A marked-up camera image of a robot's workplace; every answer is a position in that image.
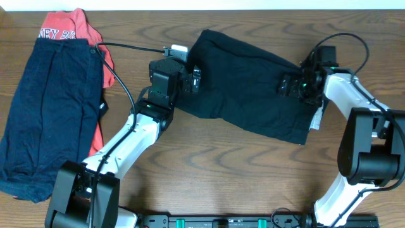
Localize black shorts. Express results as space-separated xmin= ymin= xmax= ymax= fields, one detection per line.
xmin=176 ymin=30 xmax=317 ymax=145

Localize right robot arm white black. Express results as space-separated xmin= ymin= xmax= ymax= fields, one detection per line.
xmin=279 ymin=45 xmax=404 ymax=227

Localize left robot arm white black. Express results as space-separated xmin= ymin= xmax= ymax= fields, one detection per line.
xmin=45 ymin=57 xmax=201 ymax=227

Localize red printed t-shirt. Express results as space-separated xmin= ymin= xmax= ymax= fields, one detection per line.
xmin=38 ymin=8 xmax=115 ymax=156

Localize navy blue shorts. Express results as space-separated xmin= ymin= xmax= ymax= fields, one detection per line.
xmin=1 ymin=38 xmax=103 ymax=203

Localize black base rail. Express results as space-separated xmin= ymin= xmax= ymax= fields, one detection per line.
xmin=135 ymin=214 xmax=380 ymax=228

